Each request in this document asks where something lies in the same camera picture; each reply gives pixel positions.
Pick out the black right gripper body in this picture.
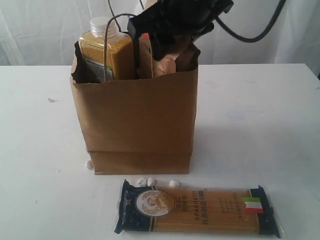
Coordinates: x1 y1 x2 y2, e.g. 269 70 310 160
127 0 234 60

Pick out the brown kraft pouch orange label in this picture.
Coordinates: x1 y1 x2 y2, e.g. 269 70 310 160
137 33 201 79

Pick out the yellow grain container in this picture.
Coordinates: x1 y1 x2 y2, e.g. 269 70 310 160
78 16 136 83

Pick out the small paper scrap on table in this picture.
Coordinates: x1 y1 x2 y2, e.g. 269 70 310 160
47 97 57 103

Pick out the blue spaghetti packet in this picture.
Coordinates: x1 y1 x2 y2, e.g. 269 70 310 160
114 180 281 238

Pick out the brown paper bag with handles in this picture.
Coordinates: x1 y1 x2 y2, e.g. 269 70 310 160
70 43 198 175

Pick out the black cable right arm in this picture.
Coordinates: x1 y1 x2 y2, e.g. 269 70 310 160
214 0 287 43

